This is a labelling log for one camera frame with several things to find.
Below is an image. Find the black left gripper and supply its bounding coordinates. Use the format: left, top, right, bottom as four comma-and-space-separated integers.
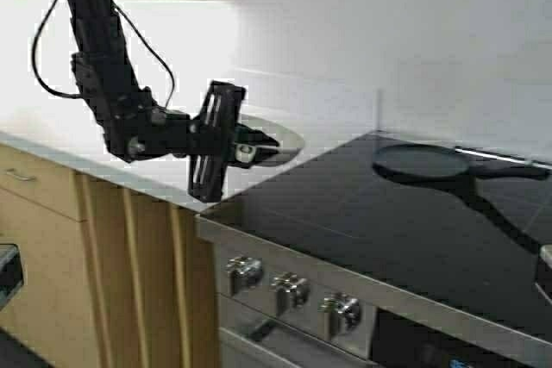
188, 80, 282, 203

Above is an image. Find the white frying pan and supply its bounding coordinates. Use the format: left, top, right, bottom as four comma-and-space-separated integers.
229, 114, 305, 166

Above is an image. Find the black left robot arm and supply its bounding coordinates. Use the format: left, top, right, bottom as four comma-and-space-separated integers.
67, 0, 280, 203

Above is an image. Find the black flat crepe pan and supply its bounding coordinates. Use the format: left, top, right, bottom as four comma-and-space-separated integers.
373, 144, 550, 183

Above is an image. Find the left chrome stove knob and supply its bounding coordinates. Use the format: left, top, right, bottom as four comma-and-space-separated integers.
225, 256, 264, 296

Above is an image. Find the chrome stove knob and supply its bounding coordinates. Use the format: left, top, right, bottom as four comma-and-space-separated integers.
318, 292, 362, 341
225, 256, 264, 296
270, 272, 310, 316

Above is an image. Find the stainless steel stove with cooktop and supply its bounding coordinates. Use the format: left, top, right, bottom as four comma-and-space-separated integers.
197, 133, 551, 367

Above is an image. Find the middle chrome stove knob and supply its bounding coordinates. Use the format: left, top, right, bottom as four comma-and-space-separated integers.
270, 272, 310, 316

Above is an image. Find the right chrome stove knob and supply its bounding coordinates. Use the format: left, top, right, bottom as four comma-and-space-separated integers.
318, 292, 362, 341

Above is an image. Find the wooden base cabinet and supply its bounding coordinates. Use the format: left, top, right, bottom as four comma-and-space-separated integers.
1, 146, 219, 367

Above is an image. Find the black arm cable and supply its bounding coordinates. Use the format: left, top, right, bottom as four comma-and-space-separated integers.
30, 0, 177, 110

